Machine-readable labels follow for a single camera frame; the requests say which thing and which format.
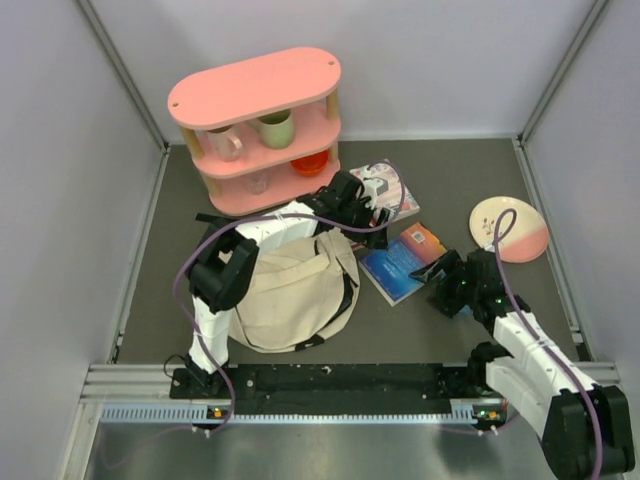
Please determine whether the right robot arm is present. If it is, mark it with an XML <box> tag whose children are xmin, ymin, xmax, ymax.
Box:
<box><xmin>410</xmin><ymin>249</ymin><xmax>636</xmax><ymax>479</ymax></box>

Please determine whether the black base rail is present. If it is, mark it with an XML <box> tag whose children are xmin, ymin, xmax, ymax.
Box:
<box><xmin>169</xmin><ymin>363</ymin><xmax>509</xmax><ymax>422</ymax></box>

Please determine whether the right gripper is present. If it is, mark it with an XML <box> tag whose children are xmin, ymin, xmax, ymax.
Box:
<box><xmin>410</xmin><ymin>249</ymin><xmax>479</xmax><ymax>317</ymax></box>

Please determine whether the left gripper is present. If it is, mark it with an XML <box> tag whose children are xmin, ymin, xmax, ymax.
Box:
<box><xmin>336</xmin><ymin>196</ymin><xmax>389</xmax><ymax>251</ymax></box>

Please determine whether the floral white book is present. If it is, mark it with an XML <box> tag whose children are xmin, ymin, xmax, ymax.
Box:
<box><xmin>349</xmin><ymin>161</ymin><xmax>420</xmax><ymax>220</ymax></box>

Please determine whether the orange bowl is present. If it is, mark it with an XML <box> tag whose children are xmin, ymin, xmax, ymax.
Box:
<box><xmin>290</xmin><ymin>150</ymin><xmax>329</xmax><ymax>177</ymax></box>

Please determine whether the grey cable duct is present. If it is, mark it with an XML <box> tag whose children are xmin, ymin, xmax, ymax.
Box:
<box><xmin>100</xmin><ymin>399</ymin><xmax>507</xmax><ymax>426</ymax></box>

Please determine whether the green mug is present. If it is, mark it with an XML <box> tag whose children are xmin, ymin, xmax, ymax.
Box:
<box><xmin>248</xmin><ymin>109</ymin><xmax>295</xmax><ymax>149</ymax></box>

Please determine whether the pink three-tier shelf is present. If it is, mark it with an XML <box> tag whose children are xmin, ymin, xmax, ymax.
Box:
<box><xmin>167</xmin><ymin>47</ymin><xmax>341</xmax><ymax>217</ymax></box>

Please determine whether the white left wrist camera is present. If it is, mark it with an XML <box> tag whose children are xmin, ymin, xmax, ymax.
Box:
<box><xmin>352</xmin><ymin>166</ymin><xmax>389</xmax><ymax>205</ymax></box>

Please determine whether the cream canvas backpack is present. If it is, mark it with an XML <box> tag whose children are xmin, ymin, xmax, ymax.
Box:
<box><xmin>194</xmin><ymin>212</ymin><xmax>362</xmax><ymax>355</ymax></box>

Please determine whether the blue orange book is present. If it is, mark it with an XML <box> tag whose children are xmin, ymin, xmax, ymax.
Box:
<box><xmin>359</xmin><ymin>222</ymin><xmax>446</xmax><ymax>306</ymax></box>

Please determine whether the pink mug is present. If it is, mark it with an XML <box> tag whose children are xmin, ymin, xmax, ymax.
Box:
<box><xmin>206</xmin><ymin>125</ymin><xmax>244</xmax><ymax>162</ymax></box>

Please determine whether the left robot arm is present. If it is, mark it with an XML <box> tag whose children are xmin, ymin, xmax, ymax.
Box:
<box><xmin>183</xmin><ymin>171</ymin><xmax>397</xmax><ymax>397</ymax></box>

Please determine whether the cream and pink plate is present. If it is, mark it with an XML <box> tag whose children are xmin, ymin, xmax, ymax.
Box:
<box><xmin>469</xmin><ymin>196</ymin><xmax>550</xmax><ymax>263</ymax></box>

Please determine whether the clear glass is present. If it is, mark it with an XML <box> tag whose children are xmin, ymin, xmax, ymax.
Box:
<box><xmin>244</xmin><ymin>170</ymin><xmax>269</xmax><ymax>195</ymax></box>

